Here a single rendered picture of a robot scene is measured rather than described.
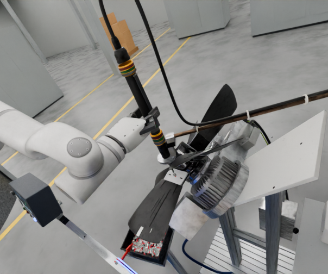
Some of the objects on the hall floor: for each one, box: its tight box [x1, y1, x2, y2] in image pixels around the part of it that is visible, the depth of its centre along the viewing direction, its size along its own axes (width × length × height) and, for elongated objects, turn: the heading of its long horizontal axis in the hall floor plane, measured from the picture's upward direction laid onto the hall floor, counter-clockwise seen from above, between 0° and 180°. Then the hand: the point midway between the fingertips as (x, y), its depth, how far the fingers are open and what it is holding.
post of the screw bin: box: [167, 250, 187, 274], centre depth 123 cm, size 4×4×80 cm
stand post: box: [265, 191, 283, 274], centre depth 103 cm, size 4×9×115 cm, turn 168°
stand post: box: [218, 207, 242, 267], centre depth 124 cm, size 4×9×91 cm, turn 168°
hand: (147, 112), depth 61 cm, fingers open, 6 cm apart
